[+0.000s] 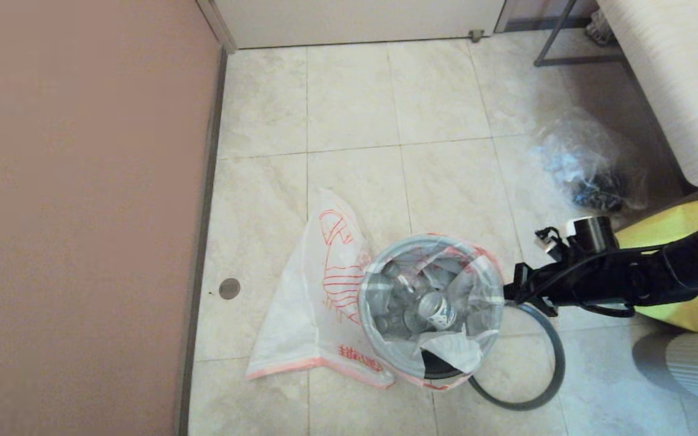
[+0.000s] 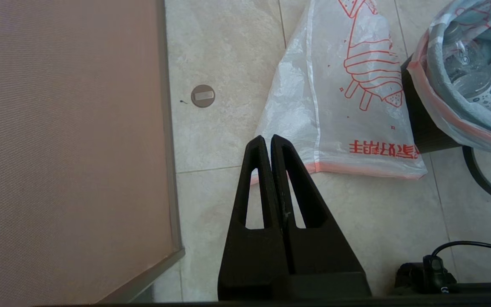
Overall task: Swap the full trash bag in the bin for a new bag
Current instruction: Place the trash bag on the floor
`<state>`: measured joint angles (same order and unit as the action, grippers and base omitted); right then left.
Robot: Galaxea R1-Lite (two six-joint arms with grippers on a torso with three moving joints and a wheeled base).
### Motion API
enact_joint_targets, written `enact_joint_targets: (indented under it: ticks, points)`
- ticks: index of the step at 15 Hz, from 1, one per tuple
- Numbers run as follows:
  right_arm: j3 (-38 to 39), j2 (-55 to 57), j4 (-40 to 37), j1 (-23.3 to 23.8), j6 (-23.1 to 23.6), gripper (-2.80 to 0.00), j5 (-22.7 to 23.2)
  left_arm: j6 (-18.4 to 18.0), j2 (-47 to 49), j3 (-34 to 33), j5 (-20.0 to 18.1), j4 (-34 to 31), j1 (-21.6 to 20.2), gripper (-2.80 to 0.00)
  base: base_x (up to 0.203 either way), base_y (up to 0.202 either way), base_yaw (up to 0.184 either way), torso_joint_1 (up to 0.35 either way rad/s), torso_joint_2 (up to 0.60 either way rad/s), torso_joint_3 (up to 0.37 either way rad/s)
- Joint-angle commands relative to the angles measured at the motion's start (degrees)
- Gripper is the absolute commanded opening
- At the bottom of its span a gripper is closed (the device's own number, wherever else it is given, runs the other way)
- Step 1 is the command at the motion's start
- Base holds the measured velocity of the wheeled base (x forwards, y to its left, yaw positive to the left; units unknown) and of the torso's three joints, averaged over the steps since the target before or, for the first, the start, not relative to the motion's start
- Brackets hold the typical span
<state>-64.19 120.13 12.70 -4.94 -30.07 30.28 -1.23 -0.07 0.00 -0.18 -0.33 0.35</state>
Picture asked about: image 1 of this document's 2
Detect yellow fabric bag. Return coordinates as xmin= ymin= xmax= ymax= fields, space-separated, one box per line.
xmin=616 ymin=193 xmax=698 ymax=332

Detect white door frame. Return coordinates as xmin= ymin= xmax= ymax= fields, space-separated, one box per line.
xmin=196 ymin=0 xmax=238 ymax=55

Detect white door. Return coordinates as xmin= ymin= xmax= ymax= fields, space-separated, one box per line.
xmin=213 ymin=0 xmax=507 ymax=50

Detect beige wooden table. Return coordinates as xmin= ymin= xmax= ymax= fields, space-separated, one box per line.
xmin=594 ymin=0 xmax=698 ymax=188

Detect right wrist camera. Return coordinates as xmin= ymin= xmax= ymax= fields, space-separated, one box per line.
xmin=534 ymin=226 xmax=563 ymax=254

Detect dark metal furniture frame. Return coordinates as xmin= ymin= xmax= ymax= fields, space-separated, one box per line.
xmin=533 ymin=0 xmax=634 ymax=68

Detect small grey patterned item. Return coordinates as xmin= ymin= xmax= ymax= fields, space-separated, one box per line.
xmin=585 ymin=11 xmax=615 ymax=47

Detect fresh white orange-printed bag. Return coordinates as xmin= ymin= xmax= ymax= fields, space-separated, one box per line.
xmin=246 ymin=188 xmax=395 ymax=388

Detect grey baseboard strip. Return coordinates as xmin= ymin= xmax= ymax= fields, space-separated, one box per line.
xmin=173 ymin=48 xmax=228 ymax=436

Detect clear plastic bag dark contents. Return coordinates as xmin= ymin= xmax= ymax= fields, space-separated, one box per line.
xmin=534 ymin=112 xmax=646 ymax=214

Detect grey ribbed round object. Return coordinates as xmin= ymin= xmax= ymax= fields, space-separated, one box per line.
xmin=633 ymin=332 xmax=698 ymax=408

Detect grey bin rim ring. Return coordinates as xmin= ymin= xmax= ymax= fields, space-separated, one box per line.
xmin=469 ymin=302 xmax=567 ymax=411

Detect clear plastic bottle white label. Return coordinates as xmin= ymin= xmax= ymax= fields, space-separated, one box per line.
xmin=417 ymin=292 xmax=457 ymax=331

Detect white bag pink rim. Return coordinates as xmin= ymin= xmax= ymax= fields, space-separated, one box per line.
xmin=358 ymin=235 xmax=505 ymax=391

